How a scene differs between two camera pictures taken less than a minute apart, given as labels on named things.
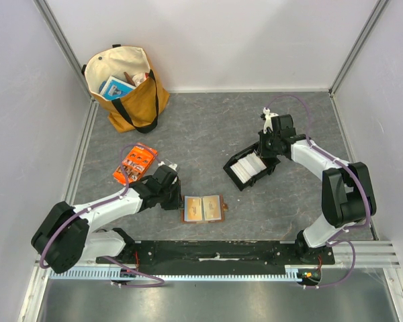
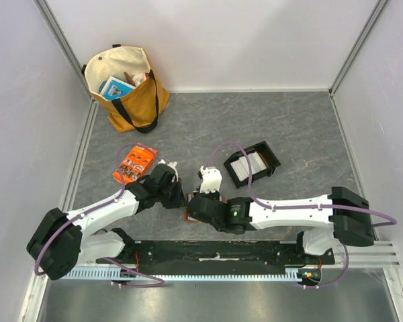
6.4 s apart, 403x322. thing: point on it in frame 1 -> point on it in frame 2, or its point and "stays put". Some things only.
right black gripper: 266,158 -> 192,208
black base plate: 170,258 stays put
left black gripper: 176,203 stays put
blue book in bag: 115,88 stays put
